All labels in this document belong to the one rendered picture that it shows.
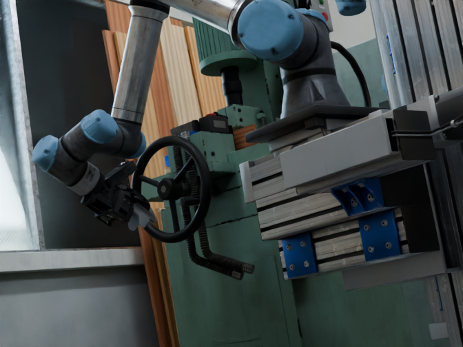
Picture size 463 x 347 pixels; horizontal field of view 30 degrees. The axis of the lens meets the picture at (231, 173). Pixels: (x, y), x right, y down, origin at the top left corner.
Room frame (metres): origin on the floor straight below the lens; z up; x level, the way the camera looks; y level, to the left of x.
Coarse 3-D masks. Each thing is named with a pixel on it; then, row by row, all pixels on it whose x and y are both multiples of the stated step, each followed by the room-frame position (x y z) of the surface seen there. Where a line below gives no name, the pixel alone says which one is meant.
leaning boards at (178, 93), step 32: (192, 32) 4.51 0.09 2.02; (160, 64) 4.28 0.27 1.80; (192, 64) 4.48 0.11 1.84; (160, 96) 4.23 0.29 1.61; (192, 96) 4.46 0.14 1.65; (224, 96) 4.64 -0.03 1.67; (160, 128) 4.18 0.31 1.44; (128, 160) 3.95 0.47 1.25; (160, 160) 4.08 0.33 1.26; (160, 224) 3.88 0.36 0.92; (160, 256) 3.96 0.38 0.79; (160, 288) 3.98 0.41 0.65; (160, 320) 3.94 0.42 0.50
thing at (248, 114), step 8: (224, 112) 2.52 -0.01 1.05; (232, 112) 2.50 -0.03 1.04; (240, 112) 2.52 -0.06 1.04; (248, 112) 2.55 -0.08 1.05; (256, 112) 2.58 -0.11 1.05; (232, 120) 2.51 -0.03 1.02; (240, 120) 2.51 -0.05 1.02; (248, 120) 2.54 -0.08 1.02; (256, 120) 2.57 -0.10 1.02; (232, 128) 2.52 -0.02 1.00; (256, 128) 2.57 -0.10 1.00
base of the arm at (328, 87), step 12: (300, 72) 1.73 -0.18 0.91; (312, 72) 1.73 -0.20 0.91; (324, 72) 1.73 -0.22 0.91; (288, 84) 1.75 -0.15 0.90; (300, 84) 1.73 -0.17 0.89; (312, 84) 1.73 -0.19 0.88; (324, 84) 1.73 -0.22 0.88; (336, 84) 1.75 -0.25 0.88; (288, 96) 1.75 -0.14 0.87; (300, 96) 1.73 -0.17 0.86; (312, 96) 1.73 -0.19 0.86; (324, 96) 1.72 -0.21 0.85; (336, 96) 1.73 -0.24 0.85; (288, 108) 1.74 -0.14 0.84; (300, 108) 1.72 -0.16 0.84
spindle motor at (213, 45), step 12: (204, 24) 2.50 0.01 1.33; (204, 36) 2.50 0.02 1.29; (216, 36) 2.48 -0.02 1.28; (228, 36) 2.47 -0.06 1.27; (204, 48) 2.51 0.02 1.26; (216, 48) 2.48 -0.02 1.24; (228, 48) 2.48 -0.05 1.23; (240, 48) 2.48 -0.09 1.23; (204, 60) 2.51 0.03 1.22; (216, 60) 2.48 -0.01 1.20; (228, 60) 2.48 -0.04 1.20; (240, 60) 2.49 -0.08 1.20; (252, 60) 2.52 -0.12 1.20; (204, 72) 2.56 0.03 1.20; (216, 72) 2.57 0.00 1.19; (240, 72) 2.61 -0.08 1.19
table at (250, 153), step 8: (256, 144) 2.32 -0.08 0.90; (264, 144) 2.30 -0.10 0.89; (232, 152) 2.37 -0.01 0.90; (240, 152) 2.35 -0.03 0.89; (248, 152) 2.34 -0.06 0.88; (256, 152) 2.32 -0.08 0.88; (264, 152) 2.30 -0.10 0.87; (272, 152) 2.29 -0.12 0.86; (232, 160) 2.38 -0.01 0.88; (240, 160) 2.36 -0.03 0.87; (248, 160) 2.34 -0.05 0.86; (216, 168) 2.31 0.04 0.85; (224, 168) 2.33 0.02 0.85; (232, 168) 2.36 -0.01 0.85; (160, 176) 2.56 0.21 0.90; (168, 176) 2.40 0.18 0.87; (216, 176) 2.39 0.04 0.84; (144, 184) 2.60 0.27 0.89; (144, 192) 2.60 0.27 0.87; (152, 192) 2.58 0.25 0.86; (152, 200) 2.63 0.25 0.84; (160, 200) 2.65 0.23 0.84
